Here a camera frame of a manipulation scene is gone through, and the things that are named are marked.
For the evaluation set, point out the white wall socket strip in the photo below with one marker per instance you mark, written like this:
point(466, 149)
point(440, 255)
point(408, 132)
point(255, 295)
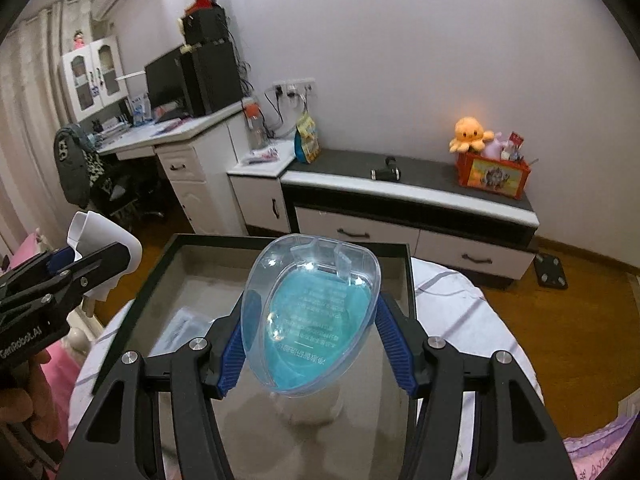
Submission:
point(295, 85)

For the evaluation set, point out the clear bag of pens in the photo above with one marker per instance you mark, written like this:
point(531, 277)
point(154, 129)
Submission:
point(260, 156)

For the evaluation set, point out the black office chair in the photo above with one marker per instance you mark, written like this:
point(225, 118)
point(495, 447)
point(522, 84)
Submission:
point(125, 190)

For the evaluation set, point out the black dumbbell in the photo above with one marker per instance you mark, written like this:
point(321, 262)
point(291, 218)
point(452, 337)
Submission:
point(385, 172)

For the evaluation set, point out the orange printed storage box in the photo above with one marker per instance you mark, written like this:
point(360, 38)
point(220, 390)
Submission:
point(492, 175)

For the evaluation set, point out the blue boxes on desk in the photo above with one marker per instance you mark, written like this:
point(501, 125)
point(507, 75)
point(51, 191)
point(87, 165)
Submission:
point(141, 110)

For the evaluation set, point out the pink storage box black rim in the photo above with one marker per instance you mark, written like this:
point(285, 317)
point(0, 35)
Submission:
point(210, 265)

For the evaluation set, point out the orange octopus plush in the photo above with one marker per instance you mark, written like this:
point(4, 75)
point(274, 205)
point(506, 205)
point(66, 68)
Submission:
point(470, 132)

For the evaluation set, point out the black tower case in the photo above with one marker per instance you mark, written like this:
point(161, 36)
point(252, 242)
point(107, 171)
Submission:
point(210, 80)

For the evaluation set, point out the water bottle orange cap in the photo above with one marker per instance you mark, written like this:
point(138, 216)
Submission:
point(256, 130)

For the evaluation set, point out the white side cabinet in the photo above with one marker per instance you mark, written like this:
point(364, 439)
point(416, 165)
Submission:
point(260, 200)

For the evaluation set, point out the pink printed quilt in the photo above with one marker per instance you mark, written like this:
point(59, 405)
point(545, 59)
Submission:
point(600, 445)

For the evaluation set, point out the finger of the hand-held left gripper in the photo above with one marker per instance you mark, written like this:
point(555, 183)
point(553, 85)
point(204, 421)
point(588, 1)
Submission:
point(95, 267)
point(60, 258)

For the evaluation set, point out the white desk lamp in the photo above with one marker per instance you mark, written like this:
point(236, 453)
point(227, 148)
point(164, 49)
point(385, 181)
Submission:
point(131, 75)

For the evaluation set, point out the black computer monitor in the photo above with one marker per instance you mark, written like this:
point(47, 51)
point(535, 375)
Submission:
point(162, 80)

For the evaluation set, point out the white glass-door cabinet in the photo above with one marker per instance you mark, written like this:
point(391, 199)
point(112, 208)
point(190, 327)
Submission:
point(67, 85)

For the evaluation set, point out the beige curtain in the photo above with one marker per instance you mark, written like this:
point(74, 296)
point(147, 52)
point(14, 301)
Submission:
point(30, 110)

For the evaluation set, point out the stack of papers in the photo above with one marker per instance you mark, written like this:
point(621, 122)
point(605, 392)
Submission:
point(112, 127)

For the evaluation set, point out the blue wrapped pack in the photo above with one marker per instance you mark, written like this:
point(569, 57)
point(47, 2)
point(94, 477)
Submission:
point(185, 330)

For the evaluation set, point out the yellow blue snack bag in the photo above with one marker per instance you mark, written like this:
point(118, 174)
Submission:
point(306, 142)

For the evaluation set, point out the white desk with drawers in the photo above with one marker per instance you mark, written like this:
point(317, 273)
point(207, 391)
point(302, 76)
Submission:
point(192, 127)

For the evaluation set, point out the person's left hand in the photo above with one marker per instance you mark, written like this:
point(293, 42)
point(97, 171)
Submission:
point(25, 405)

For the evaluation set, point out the white rounded figurine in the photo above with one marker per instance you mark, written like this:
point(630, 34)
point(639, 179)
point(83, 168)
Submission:
point(310, 410)

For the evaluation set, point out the white curved plastic device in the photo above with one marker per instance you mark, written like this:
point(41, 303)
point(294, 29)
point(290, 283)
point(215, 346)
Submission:
point(97, 230)

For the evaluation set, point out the white bed frame post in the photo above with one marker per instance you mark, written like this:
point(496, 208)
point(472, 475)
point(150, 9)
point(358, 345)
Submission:
point(82, 335)

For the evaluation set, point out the small pink doll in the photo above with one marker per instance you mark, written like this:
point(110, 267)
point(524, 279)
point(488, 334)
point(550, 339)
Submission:
point(78, 40)

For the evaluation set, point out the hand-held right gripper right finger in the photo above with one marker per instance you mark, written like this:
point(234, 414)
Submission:
point(395, 345)

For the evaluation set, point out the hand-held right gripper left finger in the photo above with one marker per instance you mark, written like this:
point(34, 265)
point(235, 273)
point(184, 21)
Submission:
point(235, 350)

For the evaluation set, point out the grey patterned garment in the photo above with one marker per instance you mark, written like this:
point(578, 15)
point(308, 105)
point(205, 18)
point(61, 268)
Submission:
point(72, 170)

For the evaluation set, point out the pink plush toy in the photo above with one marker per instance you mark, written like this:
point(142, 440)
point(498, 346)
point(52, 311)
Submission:
point(495, 147)

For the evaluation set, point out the clear container with blue insert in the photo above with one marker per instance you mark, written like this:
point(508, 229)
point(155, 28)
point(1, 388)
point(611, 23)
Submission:
point(310, 320)

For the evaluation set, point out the black floor scale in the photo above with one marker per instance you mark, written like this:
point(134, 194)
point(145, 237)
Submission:
point(550, 272)

